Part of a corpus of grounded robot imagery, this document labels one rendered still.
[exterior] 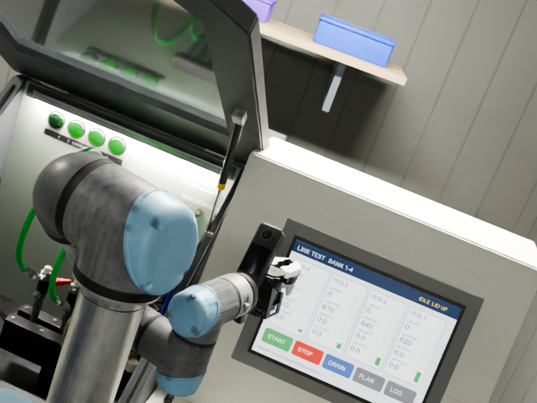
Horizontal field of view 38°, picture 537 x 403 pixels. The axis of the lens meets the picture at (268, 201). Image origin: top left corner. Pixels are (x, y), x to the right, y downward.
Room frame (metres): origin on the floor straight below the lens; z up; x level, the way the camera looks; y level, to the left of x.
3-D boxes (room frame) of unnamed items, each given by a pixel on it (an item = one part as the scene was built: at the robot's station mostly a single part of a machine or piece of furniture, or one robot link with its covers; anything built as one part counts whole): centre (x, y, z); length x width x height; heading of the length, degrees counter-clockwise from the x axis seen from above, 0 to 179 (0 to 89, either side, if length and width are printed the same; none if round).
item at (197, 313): (1.14, 0.04, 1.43); 0.11 x 0.08 x 0.09; 155
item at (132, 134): (1.93, 0.40, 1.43); 0.54 x 0.03 x 0.02; 83
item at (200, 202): (1.90, 0.16, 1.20); 0.13 x 0.03 x 0.31; 83
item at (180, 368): (1.14, 0.05, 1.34); 0.11 x 0.08 x 0.11; 65
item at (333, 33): (3.37, -0.10, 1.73); 0.33 x 0.23 x 0.11; 91
